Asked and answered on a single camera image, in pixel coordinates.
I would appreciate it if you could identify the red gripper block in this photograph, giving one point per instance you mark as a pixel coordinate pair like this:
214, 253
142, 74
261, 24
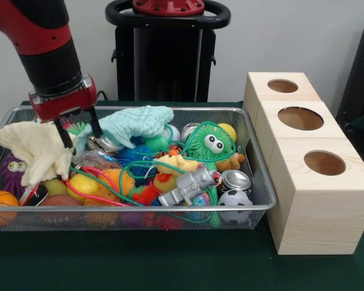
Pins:
66, 104

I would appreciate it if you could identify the mint green cloth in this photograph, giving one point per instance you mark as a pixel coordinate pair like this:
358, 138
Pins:
139, 121

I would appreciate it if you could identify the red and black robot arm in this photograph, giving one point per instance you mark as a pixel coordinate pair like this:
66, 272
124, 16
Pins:
45, 45

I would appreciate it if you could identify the wooden box with three holes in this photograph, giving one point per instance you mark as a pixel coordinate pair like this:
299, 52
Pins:
321, 197

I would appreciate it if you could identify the cream yellow cloth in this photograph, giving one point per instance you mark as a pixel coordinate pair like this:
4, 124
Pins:
33, 151

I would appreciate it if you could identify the purple spiky monster toy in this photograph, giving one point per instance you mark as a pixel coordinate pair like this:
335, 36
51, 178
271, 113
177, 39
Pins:
12, 179

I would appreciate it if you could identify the orange basketball toy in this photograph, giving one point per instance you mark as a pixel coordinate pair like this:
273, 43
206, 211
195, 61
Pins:
1, 201

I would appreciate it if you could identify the silver robot toy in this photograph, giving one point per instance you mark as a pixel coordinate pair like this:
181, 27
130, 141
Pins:
188, 185

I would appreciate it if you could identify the green spiky monster toy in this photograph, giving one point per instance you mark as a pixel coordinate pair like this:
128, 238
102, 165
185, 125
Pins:
203, 150

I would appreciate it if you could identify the dark green table cloth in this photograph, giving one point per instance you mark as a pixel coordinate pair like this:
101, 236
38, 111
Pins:
139, 260

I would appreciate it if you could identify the yellow ball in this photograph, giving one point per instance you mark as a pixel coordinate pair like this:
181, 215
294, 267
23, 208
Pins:
229, 128

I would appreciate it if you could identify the brown teddy bear toy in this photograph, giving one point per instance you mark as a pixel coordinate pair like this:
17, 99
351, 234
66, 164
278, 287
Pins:
230, 163

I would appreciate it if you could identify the crushed silver can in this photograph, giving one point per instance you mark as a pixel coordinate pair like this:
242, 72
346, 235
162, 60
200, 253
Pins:
236, 179

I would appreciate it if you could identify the black and white soccer ball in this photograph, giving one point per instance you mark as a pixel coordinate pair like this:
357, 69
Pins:
235, 200

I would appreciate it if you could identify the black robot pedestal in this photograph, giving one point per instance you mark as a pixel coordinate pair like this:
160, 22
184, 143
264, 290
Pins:
163, 60

